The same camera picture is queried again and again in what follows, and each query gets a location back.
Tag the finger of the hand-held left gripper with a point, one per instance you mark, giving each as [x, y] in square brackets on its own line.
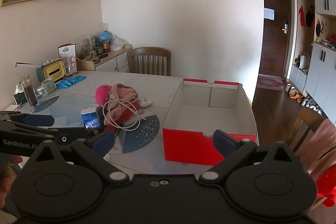
[38, 120]
[72, 134]

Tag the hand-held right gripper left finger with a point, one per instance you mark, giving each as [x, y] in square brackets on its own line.
[103, 140]

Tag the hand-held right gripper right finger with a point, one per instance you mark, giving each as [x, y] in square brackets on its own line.
[224, 142]

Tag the small blue box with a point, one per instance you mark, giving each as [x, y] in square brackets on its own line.
[89, 120]

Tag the dark red scarf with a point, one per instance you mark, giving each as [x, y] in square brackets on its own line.
[123, 115]

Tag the red cardboard box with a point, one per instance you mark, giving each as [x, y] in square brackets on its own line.
[183, 145]

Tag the pink fluffy plush toy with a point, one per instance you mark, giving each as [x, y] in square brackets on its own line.
[101, 94]

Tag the pink fleece hat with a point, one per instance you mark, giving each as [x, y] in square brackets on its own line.
[123, 92]

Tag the person's left hand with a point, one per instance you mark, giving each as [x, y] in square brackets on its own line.
[16, 159]

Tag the glass jar of dark liquid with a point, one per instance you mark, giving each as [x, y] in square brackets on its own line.
[30, 94]

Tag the green tissue pack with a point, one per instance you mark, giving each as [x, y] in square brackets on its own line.
[18, 96]

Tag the printed table mat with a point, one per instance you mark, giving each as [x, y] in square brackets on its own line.
[76, 99]

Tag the green mug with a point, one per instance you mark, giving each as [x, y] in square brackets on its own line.
[48, 86]

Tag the blue rubber gloves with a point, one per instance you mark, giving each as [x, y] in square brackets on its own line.
[69, 81]

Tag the yellow green tissue box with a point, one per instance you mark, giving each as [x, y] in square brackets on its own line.
[52, 71]

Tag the white paper with red edge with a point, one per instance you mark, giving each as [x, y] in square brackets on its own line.
[26, 64]

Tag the clear glass cups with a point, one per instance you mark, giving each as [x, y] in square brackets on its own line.
[70, 66]

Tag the red white carton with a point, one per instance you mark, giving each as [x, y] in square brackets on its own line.
[67, 52]

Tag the red patterned doormat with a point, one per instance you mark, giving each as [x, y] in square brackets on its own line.
[270, 82]

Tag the wooden sideboard cabinet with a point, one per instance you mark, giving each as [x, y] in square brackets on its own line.
[115, 60]

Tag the wooden dining chair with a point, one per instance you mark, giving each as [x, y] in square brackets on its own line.
[304, 119]
[149, 61]

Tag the white slippers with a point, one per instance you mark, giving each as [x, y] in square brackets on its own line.
[288, 87]

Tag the orange slippers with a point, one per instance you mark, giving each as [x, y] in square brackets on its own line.
[296, 96]

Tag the clear plastic container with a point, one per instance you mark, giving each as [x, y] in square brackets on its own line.
[82, 45]

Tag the jar with red label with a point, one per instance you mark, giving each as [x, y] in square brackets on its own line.
[106, 47]

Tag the pile of sneakers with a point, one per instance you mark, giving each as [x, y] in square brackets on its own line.
[311, 106]

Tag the clear plastic bags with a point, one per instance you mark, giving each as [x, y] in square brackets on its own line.
[118, 43]

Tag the pink fringed scarf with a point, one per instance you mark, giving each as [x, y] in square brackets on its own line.
[323, 140]

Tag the blue globe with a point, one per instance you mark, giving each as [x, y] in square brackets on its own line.
[103, 37]

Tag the brown wooden door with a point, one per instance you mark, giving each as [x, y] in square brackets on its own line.
[273, 48]

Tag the bright red cloth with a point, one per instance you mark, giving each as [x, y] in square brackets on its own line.
[329, 187]

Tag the white tote bag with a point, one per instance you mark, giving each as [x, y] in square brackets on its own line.
[305, 61]

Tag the paper sign on door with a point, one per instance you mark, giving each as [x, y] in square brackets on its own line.
[269, 13]

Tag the red bowl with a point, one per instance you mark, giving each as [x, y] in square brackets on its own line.
[332, 37]

